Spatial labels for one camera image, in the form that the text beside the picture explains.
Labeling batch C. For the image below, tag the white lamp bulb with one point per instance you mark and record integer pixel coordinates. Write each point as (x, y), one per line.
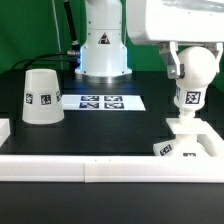
(200, 70)

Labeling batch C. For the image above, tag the white left fence rail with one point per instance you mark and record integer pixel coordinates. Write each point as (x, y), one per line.
(4, 130)

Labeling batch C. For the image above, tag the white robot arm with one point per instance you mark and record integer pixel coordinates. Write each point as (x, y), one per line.
(103, 55)

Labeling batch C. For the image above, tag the white lamp base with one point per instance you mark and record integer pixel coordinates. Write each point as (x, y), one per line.
(185, 143)

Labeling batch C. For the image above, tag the white fence rail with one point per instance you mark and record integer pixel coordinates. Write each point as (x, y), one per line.
(4, 130)
(89, 169)
(211, 141)

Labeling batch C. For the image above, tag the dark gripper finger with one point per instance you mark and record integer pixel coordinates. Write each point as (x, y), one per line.
(168, 52)
(217, 50)

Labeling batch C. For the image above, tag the white marker sheet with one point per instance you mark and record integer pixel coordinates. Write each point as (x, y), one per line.
(103, 102)

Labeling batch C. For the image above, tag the white lamp shade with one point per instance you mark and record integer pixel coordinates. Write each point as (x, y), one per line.
(42, 102)

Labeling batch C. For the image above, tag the white front fence rail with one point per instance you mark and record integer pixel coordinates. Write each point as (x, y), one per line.
(89, 169)

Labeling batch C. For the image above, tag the white right fence rail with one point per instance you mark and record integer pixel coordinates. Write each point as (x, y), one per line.
(211, 141)

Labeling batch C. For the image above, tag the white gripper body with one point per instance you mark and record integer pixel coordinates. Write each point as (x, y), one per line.
(190, 21)

